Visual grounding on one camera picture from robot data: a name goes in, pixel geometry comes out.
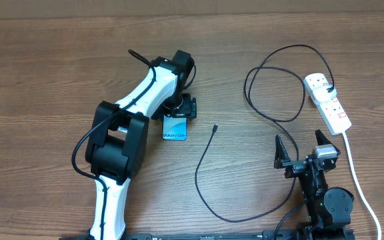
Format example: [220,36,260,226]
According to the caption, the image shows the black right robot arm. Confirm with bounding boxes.
[271,129,355,240]

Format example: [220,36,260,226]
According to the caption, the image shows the white USB charger plug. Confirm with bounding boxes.
[312,85,337,105]

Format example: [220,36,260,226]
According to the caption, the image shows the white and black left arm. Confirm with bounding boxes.
[71,50,197,239]

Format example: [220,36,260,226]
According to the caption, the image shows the Samsung Galaxy smartphone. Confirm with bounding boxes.
[163,116,187,141]

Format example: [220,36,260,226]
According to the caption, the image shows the white power strip cord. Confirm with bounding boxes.
[341,131,383,240]

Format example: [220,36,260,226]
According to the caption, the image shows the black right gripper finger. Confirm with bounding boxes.
[315,129,338,150]
[275,135,290,163]

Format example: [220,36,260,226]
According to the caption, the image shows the white power strip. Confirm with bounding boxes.
[304,73,351,135]

